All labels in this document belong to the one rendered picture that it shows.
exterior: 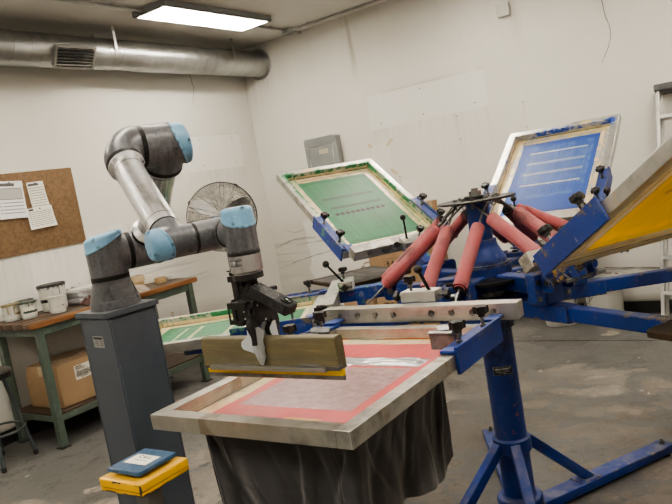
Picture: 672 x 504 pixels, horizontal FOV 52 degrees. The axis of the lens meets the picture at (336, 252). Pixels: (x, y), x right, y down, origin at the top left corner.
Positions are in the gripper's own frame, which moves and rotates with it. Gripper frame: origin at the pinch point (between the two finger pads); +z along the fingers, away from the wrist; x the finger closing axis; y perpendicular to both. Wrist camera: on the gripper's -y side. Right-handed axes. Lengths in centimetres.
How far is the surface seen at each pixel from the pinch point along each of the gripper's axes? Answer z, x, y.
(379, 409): 10.2, 2.2, -29.1
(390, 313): 7, -68, 8
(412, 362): 13.4, -37.8, -15.2
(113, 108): -129, -280, 381
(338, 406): 13.7, -6.3, -12.4
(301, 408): 13.8, -3.9, -3.4
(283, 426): 10.4, 13.7, -12.7
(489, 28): -141, -459, 106
